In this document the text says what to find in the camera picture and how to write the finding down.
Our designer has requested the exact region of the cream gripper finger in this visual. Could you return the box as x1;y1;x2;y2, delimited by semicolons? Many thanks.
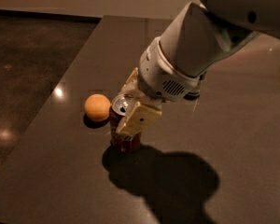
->
119;67;139;95
116;101;162;137

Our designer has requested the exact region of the orange fruit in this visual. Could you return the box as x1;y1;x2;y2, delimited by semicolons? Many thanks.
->
84;94;111;122

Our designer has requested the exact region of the red coke can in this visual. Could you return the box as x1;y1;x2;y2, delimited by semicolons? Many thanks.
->
109;94;141;152

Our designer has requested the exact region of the silver blue energy drink can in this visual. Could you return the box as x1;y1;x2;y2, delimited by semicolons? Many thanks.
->
184;73;206;100

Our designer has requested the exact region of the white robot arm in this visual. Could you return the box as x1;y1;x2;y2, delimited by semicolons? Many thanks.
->
116;0;280;136

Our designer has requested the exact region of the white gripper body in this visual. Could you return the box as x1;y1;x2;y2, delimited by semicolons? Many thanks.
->
138;36;206;102

